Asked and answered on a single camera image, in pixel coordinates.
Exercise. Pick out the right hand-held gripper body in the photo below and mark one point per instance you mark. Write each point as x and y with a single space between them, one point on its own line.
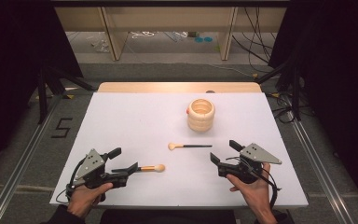
256 154

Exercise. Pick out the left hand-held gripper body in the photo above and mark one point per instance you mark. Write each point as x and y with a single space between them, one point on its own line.
90 165

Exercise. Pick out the makeup brush with gold ferrule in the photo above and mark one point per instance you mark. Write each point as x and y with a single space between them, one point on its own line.
155 168

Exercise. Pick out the cream ringed brush holder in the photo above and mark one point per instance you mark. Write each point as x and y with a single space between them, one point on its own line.
200 119

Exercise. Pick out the person's left hand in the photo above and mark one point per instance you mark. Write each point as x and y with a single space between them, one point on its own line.
82 199

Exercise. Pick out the person's right hand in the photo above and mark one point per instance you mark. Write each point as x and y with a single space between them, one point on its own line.
256 193

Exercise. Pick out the white table sheet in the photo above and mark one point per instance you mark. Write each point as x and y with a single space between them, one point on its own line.
155 124

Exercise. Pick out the black metal stand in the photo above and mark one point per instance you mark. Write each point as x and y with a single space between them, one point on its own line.
43 93
295 90

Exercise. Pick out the wooden table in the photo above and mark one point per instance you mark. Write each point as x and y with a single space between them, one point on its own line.
167 87

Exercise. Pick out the blue disc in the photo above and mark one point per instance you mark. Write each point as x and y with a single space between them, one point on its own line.
208 39
199 39

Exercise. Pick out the clear plastic bag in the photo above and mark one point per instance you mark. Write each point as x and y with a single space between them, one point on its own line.
99 43

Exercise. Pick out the black curtain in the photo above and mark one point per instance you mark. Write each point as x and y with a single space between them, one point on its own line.
338 77
12 77

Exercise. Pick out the wooden shelf unit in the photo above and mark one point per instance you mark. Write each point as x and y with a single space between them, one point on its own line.
167 15

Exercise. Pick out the aluminium floor rail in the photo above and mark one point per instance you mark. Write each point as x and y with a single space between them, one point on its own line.
21 161
320 168

